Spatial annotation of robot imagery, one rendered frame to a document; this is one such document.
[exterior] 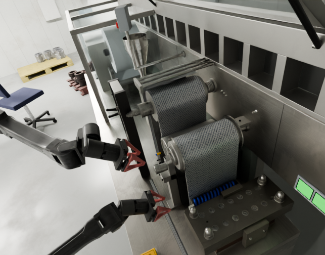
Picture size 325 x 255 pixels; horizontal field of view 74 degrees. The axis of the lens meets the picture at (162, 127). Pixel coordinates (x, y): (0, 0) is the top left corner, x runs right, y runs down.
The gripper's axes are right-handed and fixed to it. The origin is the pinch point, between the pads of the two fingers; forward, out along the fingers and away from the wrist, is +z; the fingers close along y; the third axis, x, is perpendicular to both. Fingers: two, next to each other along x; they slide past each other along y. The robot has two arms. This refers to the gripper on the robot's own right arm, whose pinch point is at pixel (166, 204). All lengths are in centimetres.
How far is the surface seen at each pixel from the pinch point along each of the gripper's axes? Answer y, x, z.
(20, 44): -680, -123, -122
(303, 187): 23.6, 31.8, 29.5
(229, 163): 0.4, 22.2, 21.6
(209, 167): 0.4, 19.9, 11.8
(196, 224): 11.1, 0.8, 8.4
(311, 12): 14, 75, 1
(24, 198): -152, -158, -57
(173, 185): -7.6, 2.7, 6.0
